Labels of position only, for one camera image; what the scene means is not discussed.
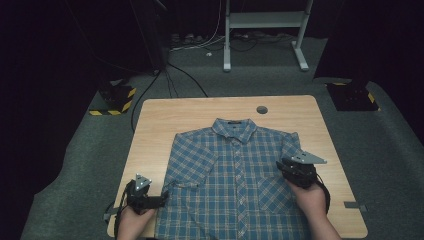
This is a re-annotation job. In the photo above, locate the grey tape strip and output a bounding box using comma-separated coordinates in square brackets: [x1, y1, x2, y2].
[343, 201, 368, 213]
[103, 205, 121, 224]

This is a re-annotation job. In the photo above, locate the black yellow striped stand base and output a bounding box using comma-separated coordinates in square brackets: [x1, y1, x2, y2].
[89, 79, 138, 117]
[325, 81, 381, 112]

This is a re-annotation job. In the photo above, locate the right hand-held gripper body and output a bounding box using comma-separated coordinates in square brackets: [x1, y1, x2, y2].
[283, 149, 328, 189]

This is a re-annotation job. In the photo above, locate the blue plaid short-sleeved shirt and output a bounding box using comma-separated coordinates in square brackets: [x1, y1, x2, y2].
[154, 117, 313, 240]

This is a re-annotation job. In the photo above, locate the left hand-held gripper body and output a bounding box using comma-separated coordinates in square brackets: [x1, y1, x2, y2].
[124, 173, 158, 215]

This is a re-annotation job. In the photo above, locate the tangle of black cables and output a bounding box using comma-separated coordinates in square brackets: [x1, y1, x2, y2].
[229, 31, 296, 53]

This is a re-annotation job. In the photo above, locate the white metal desk frame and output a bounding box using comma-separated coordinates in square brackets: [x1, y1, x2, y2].
[223, 0, 314, 73]

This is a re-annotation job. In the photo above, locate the white cable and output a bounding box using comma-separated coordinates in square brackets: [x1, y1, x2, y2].
[170, 0, 227, 52]

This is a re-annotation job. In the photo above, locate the thin black floor cable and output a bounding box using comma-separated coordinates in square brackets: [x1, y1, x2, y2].
[165, 62, 210, 99]

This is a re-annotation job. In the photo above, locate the dark power strip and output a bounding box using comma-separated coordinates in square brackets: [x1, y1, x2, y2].
[169, 32, 205, 45]

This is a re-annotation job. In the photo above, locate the long black floor cable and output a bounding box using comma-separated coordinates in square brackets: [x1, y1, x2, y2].
[130, 69, 162, 133]

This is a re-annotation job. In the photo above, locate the dark metal stand pole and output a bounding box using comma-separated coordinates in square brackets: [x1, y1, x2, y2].
[128, 0, 169, 75]

